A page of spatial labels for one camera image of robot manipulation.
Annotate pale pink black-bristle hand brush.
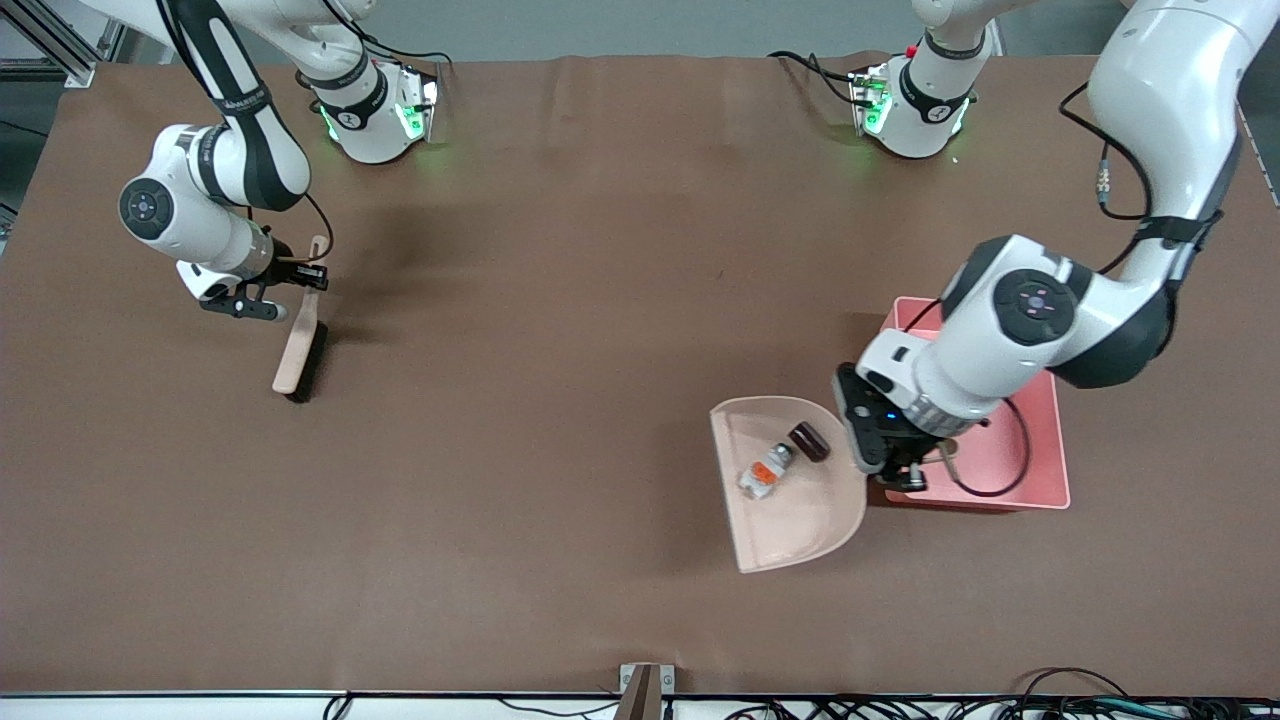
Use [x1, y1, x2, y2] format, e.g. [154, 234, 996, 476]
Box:
[271, 234, 330, 405]

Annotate dark brown small block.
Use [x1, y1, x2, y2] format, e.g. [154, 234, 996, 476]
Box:
[787, 421, 832, 462]

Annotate pale pink plastic dustpan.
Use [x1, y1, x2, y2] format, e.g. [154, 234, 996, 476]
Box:
[709, 395, 963, 575]

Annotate pink plastic bin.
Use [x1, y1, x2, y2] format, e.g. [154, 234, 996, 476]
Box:
[880, 296, 1072, 513]

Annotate brown table cloth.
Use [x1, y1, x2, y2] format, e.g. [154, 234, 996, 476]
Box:
[0, 50, 1280, 699]

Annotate grey metal table clamp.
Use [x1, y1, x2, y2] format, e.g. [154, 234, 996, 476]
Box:
[618, 662, 677, 720]

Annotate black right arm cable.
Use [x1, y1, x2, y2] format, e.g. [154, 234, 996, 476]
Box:
[160, 0, 453, 265]

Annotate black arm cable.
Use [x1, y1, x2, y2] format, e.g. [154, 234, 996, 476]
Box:
[905, 80, 1226, 499]
[160, 0, 453, 265]

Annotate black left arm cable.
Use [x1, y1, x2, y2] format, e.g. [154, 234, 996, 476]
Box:
[905, 80, 1226, 499]

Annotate tangled black cables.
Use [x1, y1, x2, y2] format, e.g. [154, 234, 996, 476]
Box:
[720, 666, 1280, 720]

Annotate aluminium frame profile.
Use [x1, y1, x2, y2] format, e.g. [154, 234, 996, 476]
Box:
[0, 0, 131, 89]

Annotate black base cable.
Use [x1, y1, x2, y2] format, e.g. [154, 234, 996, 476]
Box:
[767, 49, 863, 107]

